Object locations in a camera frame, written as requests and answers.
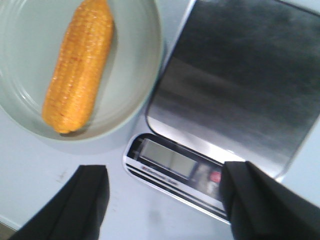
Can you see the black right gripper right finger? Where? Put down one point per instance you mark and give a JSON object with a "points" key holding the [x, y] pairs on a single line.
{"points": [[260, 208]]}

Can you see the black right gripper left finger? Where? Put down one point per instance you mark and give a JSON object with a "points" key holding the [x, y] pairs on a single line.
{"points": [[76, 212]]}

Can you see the orange corn cob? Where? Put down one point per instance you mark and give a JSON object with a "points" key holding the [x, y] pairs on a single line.
{"points": [[72, 92]]}

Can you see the black silver kitchen scale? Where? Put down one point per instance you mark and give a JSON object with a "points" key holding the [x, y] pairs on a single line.
{"points": [[242, 83]]}

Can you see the light green plate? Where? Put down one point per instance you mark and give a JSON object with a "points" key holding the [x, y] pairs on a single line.
{"points": [[31, 33]]}

